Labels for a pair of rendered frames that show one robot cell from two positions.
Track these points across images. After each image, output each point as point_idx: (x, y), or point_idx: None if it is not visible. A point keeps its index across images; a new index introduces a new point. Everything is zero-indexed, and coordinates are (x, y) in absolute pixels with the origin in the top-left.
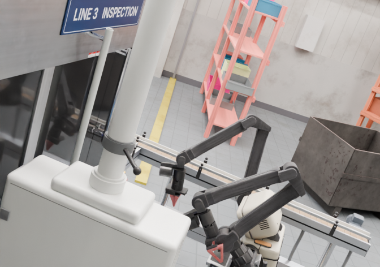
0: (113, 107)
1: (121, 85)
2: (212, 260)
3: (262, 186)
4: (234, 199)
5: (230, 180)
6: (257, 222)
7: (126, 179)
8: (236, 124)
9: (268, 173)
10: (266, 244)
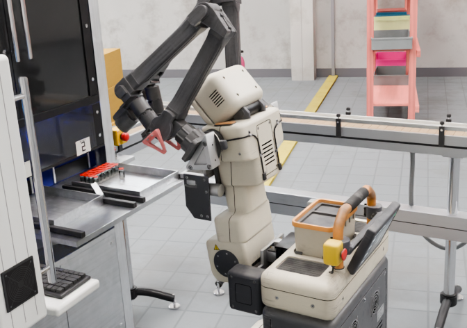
0: (10, 17)
1: None
2: (189, 171)
3: (181, 44)
4: (304, 140)
5: (293, 117)
6: (190, 89)
7: (126, 133)
8: (194, 7)
9: (182, 24)
10: (228, 122)
